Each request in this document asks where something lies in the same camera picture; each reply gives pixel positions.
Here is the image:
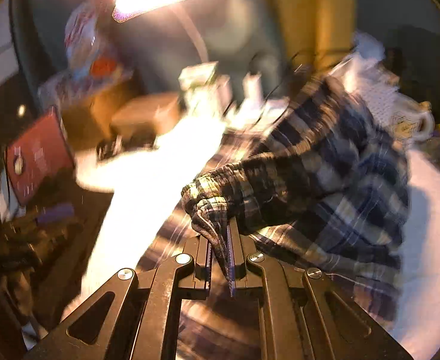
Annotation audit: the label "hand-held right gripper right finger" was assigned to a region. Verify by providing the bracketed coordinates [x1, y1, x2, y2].
[225, 217, 413, 360]

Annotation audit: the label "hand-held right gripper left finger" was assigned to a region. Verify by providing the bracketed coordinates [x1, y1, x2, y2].
[24, 232, 212, 360]

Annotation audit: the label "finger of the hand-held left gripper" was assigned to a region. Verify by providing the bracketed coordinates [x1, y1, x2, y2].
[33, 202, 75, 229]

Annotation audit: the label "plaid pants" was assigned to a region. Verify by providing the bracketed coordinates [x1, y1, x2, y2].
[135, 71, 412, 360]

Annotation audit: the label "black folded cloth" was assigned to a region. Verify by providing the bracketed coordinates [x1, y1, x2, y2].
[0, 191, 116, 349]

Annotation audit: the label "tablet with red screen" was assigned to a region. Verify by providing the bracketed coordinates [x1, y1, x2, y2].
[5, 106, 75, 208]

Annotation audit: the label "cardboard box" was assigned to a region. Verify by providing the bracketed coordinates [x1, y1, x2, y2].
[60, 77, 136, 141]

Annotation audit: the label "small printed box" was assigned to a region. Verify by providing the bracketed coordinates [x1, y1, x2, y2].
[38, 71, 74, 107]

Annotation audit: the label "round wooden box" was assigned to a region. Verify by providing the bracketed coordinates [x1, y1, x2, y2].
[111, 93, 182, 137]

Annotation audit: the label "white charger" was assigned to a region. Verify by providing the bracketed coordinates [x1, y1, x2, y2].
[242, 72, 263, 102]

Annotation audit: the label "snack bag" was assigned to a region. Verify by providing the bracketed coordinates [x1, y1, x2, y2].
[63, 0, 121, 81]

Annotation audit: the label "white perforated basket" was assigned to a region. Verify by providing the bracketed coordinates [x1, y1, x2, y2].
[355, 71, 406, 130]

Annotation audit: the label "white bear mug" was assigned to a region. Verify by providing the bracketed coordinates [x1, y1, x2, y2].
[390, 99, 436, 144]

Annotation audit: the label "grey curtain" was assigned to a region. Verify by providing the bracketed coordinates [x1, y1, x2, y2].
[12, 0, 281, 98]

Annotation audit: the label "white plastic bag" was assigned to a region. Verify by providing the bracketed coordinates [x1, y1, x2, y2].
[349, 32, 391, 76]

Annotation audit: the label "yellow curtain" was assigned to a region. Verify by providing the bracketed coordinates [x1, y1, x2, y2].
[263, 0, 356, 70]

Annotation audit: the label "black coiled cable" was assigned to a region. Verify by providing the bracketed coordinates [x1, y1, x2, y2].
[96, 133, 159, 160]

